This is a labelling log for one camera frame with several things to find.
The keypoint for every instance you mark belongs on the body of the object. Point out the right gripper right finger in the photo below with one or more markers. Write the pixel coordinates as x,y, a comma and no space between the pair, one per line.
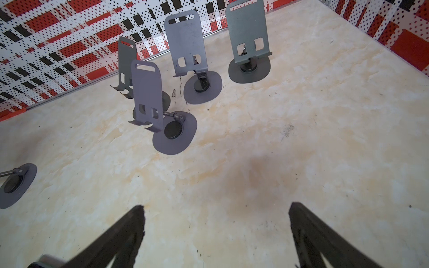
315,242

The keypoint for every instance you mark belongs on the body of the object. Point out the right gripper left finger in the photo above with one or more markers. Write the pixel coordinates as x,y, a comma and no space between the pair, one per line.
118,246

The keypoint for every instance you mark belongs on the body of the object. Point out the grey phone stand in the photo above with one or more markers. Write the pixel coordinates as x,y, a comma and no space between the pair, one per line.
17,183
249,41
172,132
125,67

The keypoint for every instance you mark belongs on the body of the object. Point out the red marker at wall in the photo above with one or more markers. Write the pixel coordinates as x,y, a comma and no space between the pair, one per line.
12,114

